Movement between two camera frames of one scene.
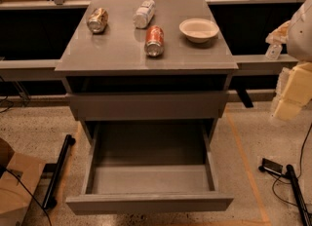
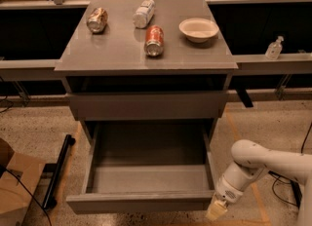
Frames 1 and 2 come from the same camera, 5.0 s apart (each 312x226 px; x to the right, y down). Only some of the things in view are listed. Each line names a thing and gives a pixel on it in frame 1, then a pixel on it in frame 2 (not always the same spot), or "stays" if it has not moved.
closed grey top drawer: x=148 y=105 stays
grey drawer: x=148 y=166 stays
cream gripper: x=300 y=35 → x=227 y=191
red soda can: x=154 y=41 stays
